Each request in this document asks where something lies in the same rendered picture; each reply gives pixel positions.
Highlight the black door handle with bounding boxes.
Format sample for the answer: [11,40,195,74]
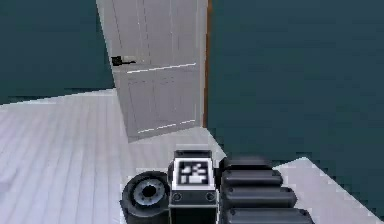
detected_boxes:
[110,55,137,67]

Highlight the white panelled room door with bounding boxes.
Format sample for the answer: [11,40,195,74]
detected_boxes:
[95,0,209,144]

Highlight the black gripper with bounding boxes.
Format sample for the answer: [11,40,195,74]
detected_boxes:
[120,170,172,224]

